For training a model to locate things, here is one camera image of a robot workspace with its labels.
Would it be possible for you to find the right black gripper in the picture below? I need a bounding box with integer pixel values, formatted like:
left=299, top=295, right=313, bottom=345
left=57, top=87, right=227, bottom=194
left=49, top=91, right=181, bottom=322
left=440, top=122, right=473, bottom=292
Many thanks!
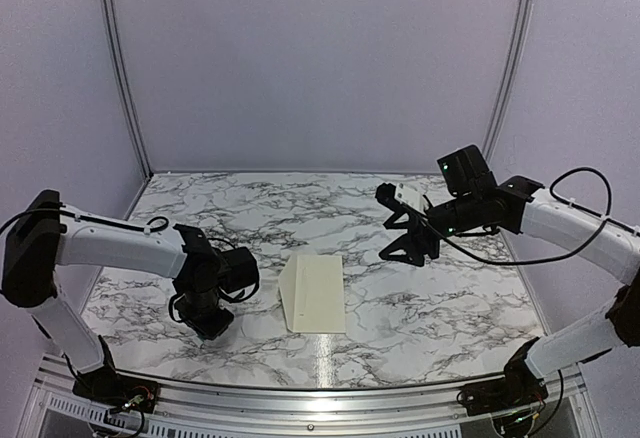
left=379, top=191, right=482, bottom=267

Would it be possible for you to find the cream paper envelope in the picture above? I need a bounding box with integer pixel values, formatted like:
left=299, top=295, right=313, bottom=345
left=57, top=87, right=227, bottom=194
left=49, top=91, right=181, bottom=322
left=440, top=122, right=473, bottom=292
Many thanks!
left=278, top=254, right=346, bottom=334

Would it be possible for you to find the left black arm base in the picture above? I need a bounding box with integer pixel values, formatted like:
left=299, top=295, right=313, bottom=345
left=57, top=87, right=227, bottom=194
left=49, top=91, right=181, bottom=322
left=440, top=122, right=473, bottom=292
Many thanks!
left=72, top=336, right=160, bottom=414

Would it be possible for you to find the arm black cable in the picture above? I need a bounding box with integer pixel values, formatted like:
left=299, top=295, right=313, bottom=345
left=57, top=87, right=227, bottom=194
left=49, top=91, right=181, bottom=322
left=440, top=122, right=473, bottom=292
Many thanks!
left=0, top=207, right=251, bottom=324
left=424, top=166, right=640, bottom=265

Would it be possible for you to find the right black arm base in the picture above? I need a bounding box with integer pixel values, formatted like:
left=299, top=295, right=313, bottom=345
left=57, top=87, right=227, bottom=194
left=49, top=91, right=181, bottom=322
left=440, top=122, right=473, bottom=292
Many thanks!
left=456, top=338, right=549, bottom=416

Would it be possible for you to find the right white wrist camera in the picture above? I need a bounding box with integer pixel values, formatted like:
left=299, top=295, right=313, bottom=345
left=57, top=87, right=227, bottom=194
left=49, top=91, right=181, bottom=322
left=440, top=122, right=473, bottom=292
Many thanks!
left=375, top=183, right=429, bottom=213

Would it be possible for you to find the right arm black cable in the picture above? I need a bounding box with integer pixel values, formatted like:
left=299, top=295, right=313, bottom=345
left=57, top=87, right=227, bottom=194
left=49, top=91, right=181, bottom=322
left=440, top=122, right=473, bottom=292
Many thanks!
left=424, top=166, right=640, bottom=265

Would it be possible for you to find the front aluminium table rail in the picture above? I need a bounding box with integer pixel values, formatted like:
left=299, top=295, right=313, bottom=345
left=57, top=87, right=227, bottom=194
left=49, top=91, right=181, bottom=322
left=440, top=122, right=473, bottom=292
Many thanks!
left=16, top=355, right=602, bottom=437

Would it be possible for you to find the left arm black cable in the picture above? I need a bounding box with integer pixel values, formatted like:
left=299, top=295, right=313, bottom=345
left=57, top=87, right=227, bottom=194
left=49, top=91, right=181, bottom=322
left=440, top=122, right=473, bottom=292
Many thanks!
left=0, top=207, right=251, bottom=324

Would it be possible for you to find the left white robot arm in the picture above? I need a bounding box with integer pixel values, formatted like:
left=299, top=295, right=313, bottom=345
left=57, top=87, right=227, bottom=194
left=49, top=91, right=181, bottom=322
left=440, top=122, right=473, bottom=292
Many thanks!
left=1, top=189, right=260, bottom=403

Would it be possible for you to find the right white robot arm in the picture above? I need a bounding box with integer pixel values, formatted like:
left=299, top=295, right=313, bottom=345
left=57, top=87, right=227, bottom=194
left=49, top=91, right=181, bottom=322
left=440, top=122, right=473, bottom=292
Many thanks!
left=375, top=145, right=639, bottom=406

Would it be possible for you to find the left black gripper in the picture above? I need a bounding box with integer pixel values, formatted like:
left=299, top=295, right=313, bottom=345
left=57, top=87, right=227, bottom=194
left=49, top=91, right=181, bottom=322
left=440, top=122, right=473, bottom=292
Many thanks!
left=174, top=283, right=235, bottom=341

